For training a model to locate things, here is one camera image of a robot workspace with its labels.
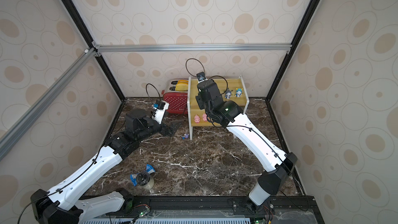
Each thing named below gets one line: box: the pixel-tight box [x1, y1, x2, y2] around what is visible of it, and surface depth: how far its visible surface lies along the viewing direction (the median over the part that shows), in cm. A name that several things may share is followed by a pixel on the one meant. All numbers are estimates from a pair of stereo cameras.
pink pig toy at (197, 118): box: [193, 114, 201, 124], surface depth 87 cm
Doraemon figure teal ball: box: [235, 88, 244, 98], surface depth 75 cm
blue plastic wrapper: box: [130, 163, 156, 187], surface depth 83 cm
